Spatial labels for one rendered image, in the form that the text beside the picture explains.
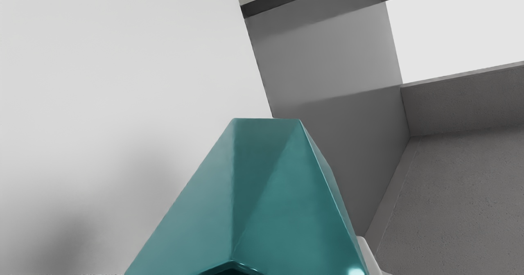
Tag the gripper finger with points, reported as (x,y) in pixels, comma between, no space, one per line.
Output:
(371,258)

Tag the teal faceted mug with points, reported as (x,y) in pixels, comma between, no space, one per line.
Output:
(254,209)

